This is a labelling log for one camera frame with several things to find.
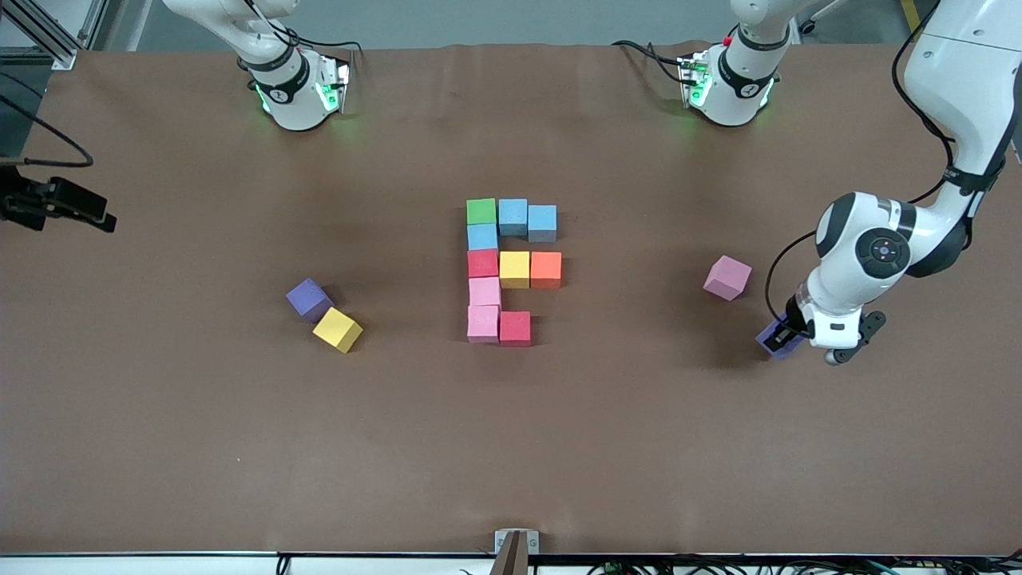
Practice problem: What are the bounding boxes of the purple foam cube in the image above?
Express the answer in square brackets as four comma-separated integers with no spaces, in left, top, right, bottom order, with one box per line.
[286,278,334,323]
[755,319,807,361]

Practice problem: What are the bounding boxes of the orange foam cube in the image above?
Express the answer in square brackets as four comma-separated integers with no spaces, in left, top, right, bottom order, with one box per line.
[530,251,563,290]

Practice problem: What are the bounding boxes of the yellow foam cube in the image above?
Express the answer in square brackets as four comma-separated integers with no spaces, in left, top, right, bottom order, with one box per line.
[499,251,532,290]
[312,307,363,354]

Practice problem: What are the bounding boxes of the pink foam cube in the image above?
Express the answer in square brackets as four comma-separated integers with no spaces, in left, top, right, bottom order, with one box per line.
[469,276,503,311]
[467,305,501,344]
[703,255,753,302]

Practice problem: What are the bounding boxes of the brown table cover sheet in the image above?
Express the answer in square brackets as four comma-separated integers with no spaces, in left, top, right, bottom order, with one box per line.
[0,40,1022,556]

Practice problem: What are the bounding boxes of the aluminium frame profile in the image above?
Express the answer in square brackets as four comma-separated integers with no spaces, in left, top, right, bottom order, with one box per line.
[0,0,109,71]

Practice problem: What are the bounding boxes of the tangled black cable bundle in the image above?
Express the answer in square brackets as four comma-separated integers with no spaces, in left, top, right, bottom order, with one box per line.
[587,557,1022,575]

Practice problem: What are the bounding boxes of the black base cable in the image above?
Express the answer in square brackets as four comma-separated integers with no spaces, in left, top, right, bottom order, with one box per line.
[611,38,689,85]
[244,0,364,55]

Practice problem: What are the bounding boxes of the grey metal bracket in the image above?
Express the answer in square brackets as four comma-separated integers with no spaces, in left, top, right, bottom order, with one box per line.
[493,529,541,557]

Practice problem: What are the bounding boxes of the white table edge rail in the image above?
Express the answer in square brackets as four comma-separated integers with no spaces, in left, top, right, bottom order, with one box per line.
[0,552,1022,575]

